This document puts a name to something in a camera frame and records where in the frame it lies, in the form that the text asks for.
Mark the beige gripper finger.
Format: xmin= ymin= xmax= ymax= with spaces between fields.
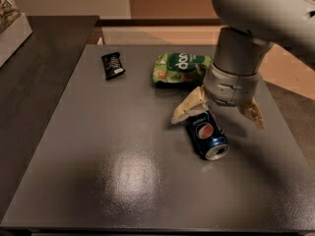
xmin=171 ymin=87 xmax=209 ymax=124
xmin=238 ymin=98 xmax=265 ymax=129

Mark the blue pepsi can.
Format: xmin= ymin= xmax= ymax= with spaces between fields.
xmin=187 ymin=111 xmax=228 ymax=161

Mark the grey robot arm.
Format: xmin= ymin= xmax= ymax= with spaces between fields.
xmin=171 ymin=0 xmax=315 ymax=128

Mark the green chip bag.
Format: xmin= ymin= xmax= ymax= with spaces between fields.
xmin=153 ymin=52 xmax=213 ymax=85

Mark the black snack bar wrapper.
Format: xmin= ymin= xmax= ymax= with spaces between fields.
xmin=101 ymin=52 xmax=125 ymax=80

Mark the dark wooden side table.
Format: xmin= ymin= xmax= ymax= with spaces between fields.
xmin=0 ymin=16 xmax=98 ymax=221

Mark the white box with snacks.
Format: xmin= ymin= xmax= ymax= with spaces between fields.
xmin=0 ymin=0 xmax=32 ymax=67

